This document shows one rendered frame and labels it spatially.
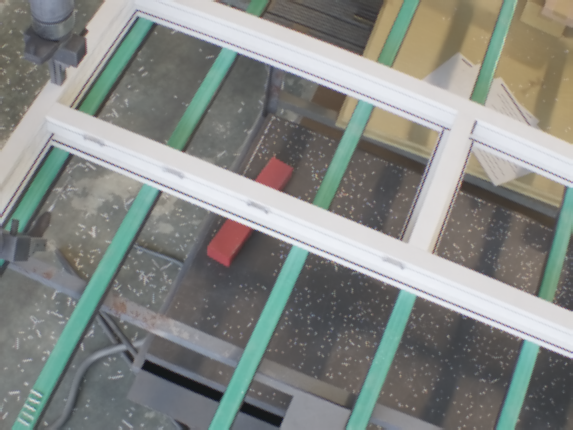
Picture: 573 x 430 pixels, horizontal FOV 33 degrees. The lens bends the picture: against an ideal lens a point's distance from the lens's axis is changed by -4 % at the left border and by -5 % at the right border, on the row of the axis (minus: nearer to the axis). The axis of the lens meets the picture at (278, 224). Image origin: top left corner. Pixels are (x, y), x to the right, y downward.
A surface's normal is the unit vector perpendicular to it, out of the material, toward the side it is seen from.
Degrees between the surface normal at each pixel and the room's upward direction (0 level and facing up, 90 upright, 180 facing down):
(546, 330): 90
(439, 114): 90
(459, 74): 0
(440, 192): 0
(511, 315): 90
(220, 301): 0
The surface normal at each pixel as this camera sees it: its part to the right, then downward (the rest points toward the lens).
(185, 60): 0.11, -0.50
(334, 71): -0.37, 0.78
